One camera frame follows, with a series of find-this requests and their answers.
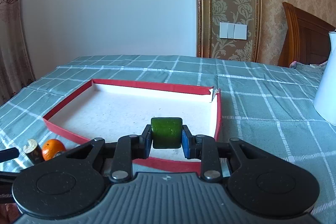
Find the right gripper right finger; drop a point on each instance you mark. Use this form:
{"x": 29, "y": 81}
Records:
{"x": 205, "y": 149}

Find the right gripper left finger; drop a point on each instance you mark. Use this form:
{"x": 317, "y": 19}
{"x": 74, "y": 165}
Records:
{"x": 129, "y": 148}

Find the green lime wedge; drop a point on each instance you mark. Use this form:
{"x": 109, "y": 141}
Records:
{"x": 166, "y": 132}

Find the dark sugarcane piece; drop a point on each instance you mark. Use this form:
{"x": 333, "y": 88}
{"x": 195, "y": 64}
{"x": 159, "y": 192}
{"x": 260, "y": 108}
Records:
{"x": 33, "y": 151}

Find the orange mandarin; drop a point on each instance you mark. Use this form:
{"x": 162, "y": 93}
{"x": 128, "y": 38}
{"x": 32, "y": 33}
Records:
{"x": 51, "y": 148}

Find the red shallow cardboard box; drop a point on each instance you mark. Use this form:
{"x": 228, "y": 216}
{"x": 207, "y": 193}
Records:
{"x": 114, "y": 108}

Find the green plaid bed sheet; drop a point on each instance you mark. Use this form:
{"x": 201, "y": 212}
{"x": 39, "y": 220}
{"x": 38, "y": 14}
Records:
{"x": 268, "y": 106}

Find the floral curtain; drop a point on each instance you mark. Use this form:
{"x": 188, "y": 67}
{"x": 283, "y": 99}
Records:
{"x": 16, "y": 70}

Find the crumpled cloth by headboard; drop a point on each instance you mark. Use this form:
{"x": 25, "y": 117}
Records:
{"x": 298, "y": 65}

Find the white electric kettle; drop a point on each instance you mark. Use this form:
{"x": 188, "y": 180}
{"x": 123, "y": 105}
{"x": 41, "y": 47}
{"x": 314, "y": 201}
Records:
{"x": 325, "y": 98}

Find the wooden headboard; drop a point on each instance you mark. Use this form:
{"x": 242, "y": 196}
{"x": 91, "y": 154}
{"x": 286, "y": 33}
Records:
{"x": 307, "y": 38}

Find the gold framed wallpaper panel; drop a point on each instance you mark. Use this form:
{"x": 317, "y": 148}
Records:
{"x": 210, "y": 13}

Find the white wall switch panel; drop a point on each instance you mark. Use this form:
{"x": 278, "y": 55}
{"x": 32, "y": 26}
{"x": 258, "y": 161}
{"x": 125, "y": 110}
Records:
{"x": 232, "y": 31}

